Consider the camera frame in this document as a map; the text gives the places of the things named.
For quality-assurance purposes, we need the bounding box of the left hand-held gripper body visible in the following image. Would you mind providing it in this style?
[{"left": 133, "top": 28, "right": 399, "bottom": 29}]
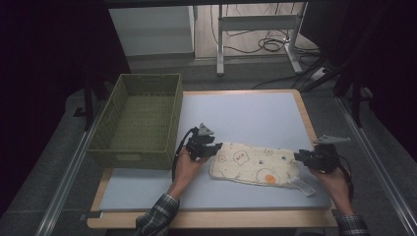
[{"left": 186, "top": 122, "right": 217, "bottom": 162}]

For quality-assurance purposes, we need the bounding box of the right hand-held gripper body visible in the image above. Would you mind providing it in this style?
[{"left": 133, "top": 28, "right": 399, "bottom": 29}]
[{"left": 310, "top": 134, "right": 352, "bottom": 173}]

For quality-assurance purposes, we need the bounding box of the cream printed cloth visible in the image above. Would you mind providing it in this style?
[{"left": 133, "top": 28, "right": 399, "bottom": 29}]
[{"left": 208, "top": 141, "right": 301, "bottom": 190}]

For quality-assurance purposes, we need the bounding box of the person's left hand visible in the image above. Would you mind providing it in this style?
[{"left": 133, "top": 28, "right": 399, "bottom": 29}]
[{"left": 167, "top": 147, "right": 210, "bottom": 200}]

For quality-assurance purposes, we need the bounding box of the person's right hand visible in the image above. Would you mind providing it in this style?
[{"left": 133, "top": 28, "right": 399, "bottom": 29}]
[{"left": 308, "top": 165, "right": 354, "bottom": 208}]

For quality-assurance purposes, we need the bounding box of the white cloth label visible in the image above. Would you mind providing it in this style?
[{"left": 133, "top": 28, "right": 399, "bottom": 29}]
[{"left": 289, "top": 176, "right": 318, "bottom": 198}]

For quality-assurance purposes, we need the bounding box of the grey table mat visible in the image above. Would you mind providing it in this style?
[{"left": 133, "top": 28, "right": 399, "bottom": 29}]
[{"left": 98, "top": 91, "right": 332, "bottom": 212}]

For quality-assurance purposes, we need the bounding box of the green woven basket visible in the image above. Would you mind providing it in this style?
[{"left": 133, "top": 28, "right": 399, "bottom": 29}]
[{"left": 86, "top": 73, "right": 184, "bottom": 171}]

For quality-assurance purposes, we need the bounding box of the black metal stand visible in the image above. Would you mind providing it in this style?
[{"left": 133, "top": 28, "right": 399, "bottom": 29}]
[
  {"left": 72, "top": 73, "right": 111, "bottom": 132},
  {"left": 332, "top": 55, "right": 373, "bottom": 129}
]

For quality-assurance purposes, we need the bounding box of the white power strip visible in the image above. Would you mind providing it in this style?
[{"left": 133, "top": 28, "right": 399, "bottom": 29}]
[{"left": 306, "top": 66, "right": 329, "bottom": 84}]

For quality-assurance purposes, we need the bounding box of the white cabinet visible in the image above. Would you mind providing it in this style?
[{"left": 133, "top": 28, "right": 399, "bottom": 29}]
[{"left": 107, "top": 5, "right": 197, "bottom": 62}]

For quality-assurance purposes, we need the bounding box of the left hand-held gripper black cable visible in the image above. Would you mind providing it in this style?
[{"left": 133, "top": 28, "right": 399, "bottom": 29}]
[{"left": 171, "top": 127, "right": 200, "bottom": 183}]

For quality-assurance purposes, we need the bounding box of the hand-held gripper black cable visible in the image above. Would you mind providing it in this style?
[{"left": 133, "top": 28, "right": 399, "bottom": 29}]
[
  {"left": 336, "top": 152, "right": 356, "bottom": 205},
  {"left": 171, "top": 127, "right": 200, "bottom": 183}
]

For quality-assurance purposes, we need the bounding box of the right hand-held gripper black cable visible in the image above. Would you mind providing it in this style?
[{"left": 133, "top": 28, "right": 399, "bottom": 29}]
[{"left": 336, "top": 152, "right": 356, "bottom": 205}]

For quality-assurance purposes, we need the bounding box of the metal floor rail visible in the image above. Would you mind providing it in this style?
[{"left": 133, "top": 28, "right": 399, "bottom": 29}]
[
  {"left": 34, "top": 99, "right": 111, "bottom": 236},
  {"left": 336, "top": 97, "right": 417, "bottom": 236}
]

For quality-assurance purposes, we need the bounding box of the coiled black floor cable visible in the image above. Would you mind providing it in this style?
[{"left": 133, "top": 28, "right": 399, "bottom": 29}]
[{"left": 209, "top": 3, "right": 324, "bottom": 57}]

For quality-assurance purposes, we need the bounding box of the white metal desk frame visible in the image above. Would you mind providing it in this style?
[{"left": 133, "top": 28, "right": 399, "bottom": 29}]
[{"left": 215, "top": 2, "right": 309, "bottom": 77}]

